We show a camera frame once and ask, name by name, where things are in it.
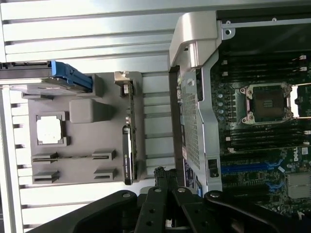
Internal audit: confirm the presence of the hard disk with blue carrier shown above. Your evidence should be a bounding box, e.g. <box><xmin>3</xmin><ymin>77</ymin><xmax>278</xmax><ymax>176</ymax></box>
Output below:
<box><xmin>0</xmin><ymin>60</ymin><xmax>94</xmax><ymax>94</ymax></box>

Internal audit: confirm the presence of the green motherboard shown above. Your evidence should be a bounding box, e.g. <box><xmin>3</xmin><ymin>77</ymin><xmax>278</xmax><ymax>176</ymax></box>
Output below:
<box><xmin>210</xmin><ymin>55</ymin><xmax>311</xmax><ymax>214</ymax></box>

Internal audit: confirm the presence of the gray parts rack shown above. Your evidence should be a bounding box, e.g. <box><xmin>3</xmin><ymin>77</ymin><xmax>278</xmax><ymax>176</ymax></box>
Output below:
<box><xmin>21</xmin><ymin>71</ymin><xmax>146</xmax><ymax>186</ymax></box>

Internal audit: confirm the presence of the silver chipset heatsink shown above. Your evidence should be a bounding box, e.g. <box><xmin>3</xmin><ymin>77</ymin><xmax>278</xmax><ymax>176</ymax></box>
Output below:
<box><xmin>288</xmin><ymin>173</ymin><xmax>311</xmax><ymax>201</ymax></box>

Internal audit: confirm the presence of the blue expansion slot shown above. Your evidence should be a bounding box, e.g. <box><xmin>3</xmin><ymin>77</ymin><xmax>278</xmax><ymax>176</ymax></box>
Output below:
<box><xmin>221</xmin><ymin>163</ymin><xmax>268</xmax><ymax>173</ymax></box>

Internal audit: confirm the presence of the CPU socket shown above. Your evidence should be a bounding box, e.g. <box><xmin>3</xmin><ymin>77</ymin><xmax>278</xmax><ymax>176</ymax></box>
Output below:
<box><xmin>239</xmin><ymin>82</ymin><xmax>294</xmax><ymax>126</ymax></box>

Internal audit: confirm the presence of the metal socket cover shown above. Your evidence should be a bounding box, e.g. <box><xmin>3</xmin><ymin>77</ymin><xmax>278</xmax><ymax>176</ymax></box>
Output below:
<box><xmin>290</xmin><ymin>83</ymin><xmax>311</xmax><ymax>118</ymax></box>

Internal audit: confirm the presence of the silver CPU chip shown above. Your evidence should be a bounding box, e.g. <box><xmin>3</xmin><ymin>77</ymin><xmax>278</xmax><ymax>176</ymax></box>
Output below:
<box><xmin>36</xmin><ymin>116</ymin><xmax>61</xmax><ymax>145</ymax></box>

